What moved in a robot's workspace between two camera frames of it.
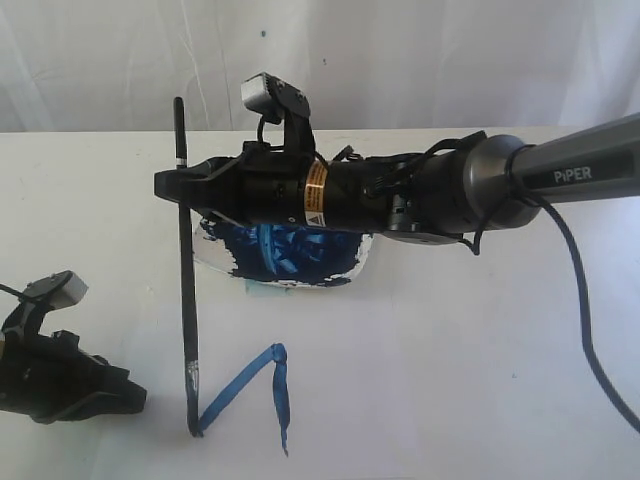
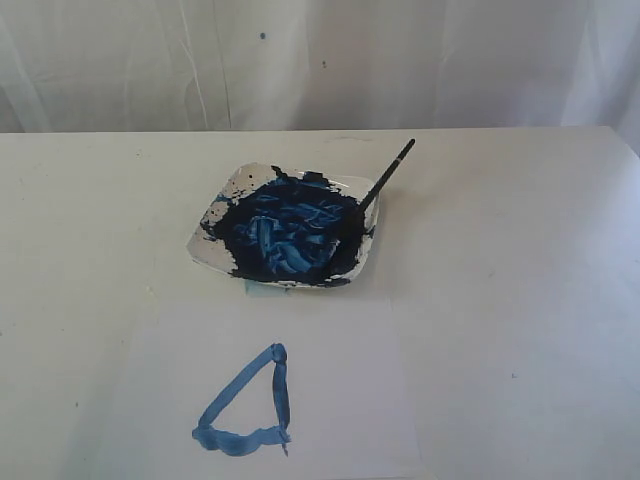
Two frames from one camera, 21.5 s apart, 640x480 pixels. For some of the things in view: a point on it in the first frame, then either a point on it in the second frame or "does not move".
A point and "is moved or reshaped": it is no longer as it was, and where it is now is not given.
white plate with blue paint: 282,255 does not move
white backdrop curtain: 79,66 does not move
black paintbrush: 195,424 is moved or reshaped
